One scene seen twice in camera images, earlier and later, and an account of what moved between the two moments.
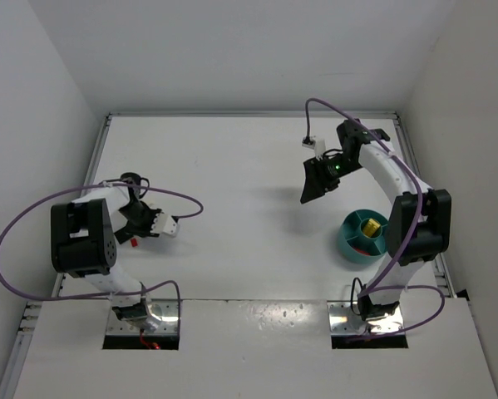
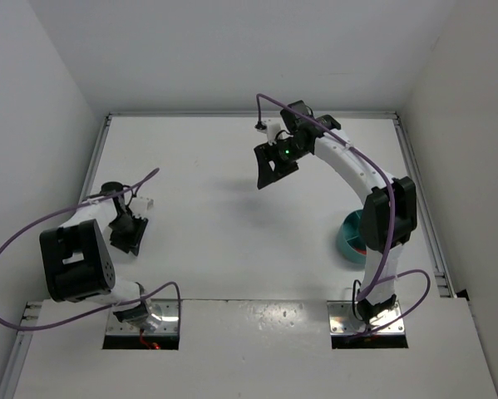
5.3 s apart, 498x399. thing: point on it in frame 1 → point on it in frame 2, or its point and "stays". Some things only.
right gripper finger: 314,185 → 264,155
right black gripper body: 318,175 → 276,160
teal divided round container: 352,234 stays
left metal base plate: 168,325 stays
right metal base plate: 345,319 stays
